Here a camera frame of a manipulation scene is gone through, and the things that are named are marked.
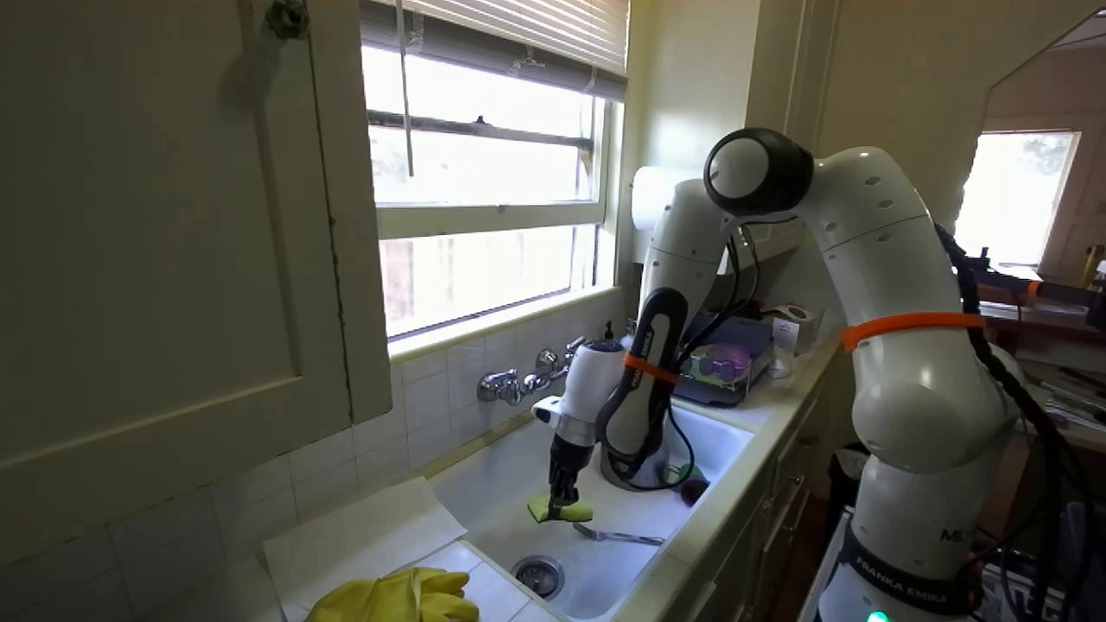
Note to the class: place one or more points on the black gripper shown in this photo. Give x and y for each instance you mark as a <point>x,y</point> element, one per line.
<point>569,457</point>

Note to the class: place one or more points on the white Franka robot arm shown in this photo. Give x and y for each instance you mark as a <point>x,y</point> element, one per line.
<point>911,401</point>

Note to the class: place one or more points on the white porcelain sink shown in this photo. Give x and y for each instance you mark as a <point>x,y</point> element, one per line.
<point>504,487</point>

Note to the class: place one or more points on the metal sink drain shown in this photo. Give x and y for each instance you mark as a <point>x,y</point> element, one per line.
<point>538,574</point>

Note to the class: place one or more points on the silver metal fork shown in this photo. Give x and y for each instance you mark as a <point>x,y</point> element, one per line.
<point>616,537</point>

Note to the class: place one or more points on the purple plastic cup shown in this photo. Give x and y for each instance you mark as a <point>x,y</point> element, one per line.
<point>691,489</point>

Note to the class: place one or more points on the yellow cloth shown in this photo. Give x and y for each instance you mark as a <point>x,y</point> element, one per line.
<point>397,596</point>

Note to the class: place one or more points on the purple bowl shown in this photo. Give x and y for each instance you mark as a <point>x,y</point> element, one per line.
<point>727,367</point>

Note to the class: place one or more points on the cream base cabinet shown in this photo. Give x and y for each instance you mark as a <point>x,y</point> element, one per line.
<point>772,521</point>

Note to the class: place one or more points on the white cup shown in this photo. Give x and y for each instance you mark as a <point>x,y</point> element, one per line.
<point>790,334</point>

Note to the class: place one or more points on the kitchen window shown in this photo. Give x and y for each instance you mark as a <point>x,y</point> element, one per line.
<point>484,230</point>

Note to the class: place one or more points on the window blind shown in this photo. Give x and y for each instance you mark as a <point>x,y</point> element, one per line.
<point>519,35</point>

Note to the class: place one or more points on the back room window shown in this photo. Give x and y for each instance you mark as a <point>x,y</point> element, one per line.
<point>1017,195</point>

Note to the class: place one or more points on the dark cabinet latch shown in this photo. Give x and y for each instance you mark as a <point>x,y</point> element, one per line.
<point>283,19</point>

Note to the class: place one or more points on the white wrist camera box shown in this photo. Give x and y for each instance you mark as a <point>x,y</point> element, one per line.
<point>548,409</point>

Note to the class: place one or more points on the chrome wall faucet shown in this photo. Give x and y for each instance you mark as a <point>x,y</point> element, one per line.
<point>524,379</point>

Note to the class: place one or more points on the cream wall cabinet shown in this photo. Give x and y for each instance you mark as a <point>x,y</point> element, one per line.
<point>175,255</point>

